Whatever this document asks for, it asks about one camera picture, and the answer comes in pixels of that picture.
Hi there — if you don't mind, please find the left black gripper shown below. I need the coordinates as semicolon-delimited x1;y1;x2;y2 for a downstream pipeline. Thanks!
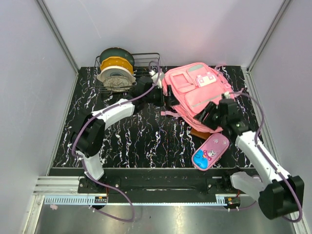
144;85;180;108

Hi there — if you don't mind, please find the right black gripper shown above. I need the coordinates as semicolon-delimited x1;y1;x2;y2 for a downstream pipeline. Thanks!
194;101;227;131

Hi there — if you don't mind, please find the pink student backpack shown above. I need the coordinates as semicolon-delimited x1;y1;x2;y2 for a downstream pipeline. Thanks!
162;62;242;134

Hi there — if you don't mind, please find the pink cartoon pencil case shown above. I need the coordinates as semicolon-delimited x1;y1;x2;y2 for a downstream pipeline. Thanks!
191;133;230;171

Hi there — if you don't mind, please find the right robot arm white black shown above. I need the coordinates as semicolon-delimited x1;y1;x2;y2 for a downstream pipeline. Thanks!
192;98;304;222

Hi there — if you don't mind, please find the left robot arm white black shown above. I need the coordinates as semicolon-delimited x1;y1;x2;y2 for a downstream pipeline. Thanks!
71;77;179;193

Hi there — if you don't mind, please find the brown leather wallet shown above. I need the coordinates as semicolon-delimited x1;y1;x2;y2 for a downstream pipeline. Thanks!
190;128;211;140

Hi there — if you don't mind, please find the grey patterned plate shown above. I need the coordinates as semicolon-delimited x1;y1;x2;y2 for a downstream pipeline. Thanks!
102;76;134;92

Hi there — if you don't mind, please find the yellow dotted plate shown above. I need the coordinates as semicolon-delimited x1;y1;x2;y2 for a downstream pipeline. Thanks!
100;56;133;74

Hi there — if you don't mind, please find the white rimmed plate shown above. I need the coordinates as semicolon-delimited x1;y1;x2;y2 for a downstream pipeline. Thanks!
97;66;136;83

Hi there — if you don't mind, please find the dark green plate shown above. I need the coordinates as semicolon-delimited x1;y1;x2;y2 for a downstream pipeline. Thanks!
99;47;135;67

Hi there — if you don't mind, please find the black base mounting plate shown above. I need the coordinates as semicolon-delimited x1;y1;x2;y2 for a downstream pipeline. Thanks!
77;167;251;195

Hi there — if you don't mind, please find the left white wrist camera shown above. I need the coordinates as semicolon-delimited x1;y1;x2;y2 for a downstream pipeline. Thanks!
149;70;165;89

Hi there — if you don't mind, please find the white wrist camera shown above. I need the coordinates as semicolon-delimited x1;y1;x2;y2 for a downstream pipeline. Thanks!
149;70;165;89
222;92;231;99

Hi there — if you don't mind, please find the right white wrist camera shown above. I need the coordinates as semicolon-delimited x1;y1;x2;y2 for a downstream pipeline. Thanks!
222;92;231;99

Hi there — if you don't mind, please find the metal wire dish rack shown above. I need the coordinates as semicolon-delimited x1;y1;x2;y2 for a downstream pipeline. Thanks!
92;53;160;93

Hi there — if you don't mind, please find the aluminium frame rail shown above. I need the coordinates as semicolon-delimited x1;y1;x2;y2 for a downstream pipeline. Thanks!
33;175;299;195

